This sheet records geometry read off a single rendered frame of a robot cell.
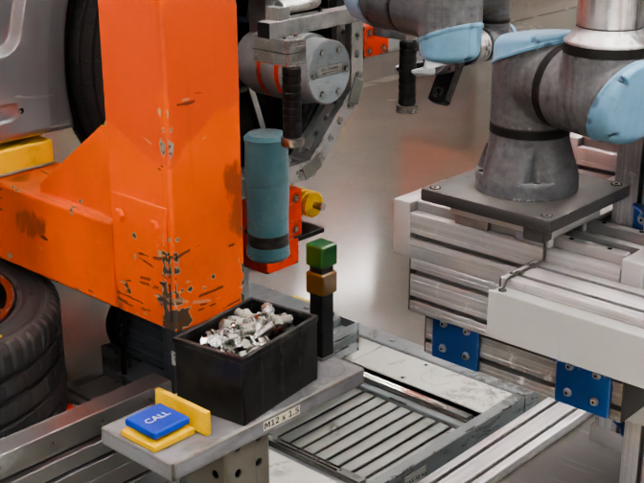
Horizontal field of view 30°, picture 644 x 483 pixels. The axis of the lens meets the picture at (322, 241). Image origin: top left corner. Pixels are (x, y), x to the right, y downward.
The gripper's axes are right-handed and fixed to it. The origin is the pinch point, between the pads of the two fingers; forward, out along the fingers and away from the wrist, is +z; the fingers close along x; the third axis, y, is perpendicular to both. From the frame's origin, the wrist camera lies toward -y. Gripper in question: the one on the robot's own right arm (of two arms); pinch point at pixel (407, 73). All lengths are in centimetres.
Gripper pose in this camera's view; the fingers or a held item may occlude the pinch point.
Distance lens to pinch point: 248.2
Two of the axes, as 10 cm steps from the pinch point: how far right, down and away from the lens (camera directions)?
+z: -6.8, 2.6, -6.9
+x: 7.4, 2.3, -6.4
